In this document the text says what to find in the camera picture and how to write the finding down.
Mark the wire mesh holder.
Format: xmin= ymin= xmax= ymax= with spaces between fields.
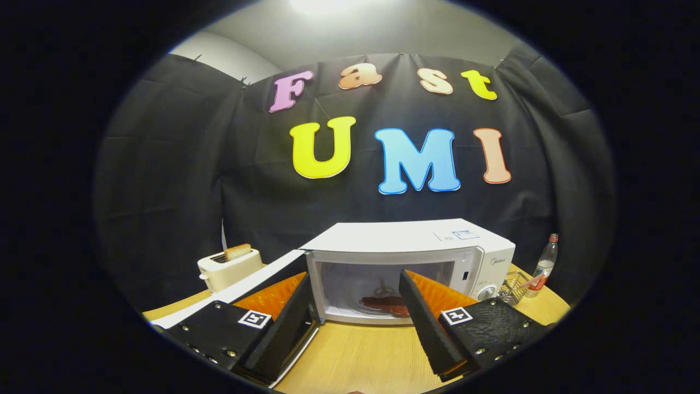
xmin=498 ymin=271 xmax=531 ymax=307

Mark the ceiling light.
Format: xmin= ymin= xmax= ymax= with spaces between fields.
xmin=287 ymin=0 xmax=356 ymax=14

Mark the cream toaster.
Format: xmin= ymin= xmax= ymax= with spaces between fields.
xmin=197 ymin=247 xmax=264 ymax=293

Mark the red meat slice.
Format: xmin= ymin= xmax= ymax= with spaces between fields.
xmin=360 ymin=295 xmax=411 ymax=318

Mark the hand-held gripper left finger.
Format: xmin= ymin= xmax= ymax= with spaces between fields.
xmin=162 ymin=273 xmax=313 ymax=384

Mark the white toaster oven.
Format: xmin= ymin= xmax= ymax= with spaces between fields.
xmin=150 ymin=219 xmax=516 ymax=389

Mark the clear plastic water bottle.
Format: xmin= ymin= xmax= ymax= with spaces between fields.
xmin=526 ymin=233 xmax=559 ymax=299

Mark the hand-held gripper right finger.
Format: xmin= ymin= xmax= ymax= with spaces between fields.
xmin=398 ymin=269 xmax=550 ymax=384

